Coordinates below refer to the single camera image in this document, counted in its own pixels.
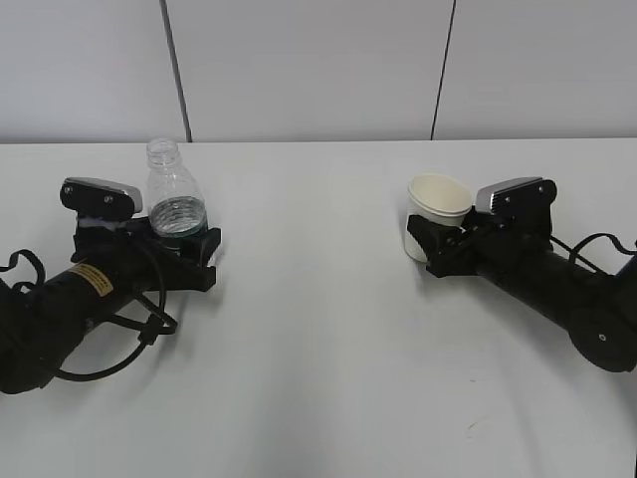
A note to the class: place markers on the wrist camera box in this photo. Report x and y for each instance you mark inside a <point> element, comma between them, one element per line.
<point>516,196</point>
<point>101,199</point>

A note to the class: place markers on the clear green-label water bottle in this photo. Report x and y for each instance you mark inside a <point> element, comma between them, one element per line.
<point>175,204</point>

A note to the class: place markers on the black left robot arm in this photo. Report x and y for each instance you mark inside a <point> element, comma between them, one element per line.
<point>43,322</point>

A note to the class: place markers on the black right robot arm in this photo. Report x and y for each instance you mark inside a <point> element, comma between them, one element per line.
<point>596,309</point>

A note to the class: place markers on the white paper cup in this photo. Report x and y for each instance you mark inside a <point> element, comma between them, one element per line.
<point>438,198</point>

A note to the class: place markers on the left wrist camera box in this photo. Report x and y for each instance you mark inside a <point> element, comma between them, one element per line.
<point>101,199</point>

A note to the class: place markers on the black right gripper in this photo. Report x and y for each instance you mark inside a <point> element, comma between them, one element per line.
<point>483,245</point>

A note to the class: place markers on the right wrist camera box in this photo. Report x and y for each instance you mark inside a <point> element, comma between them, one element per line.
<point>516,196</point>

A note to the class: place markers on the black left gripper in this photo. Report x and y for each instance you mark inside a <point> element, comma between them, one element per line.
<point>117,258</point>

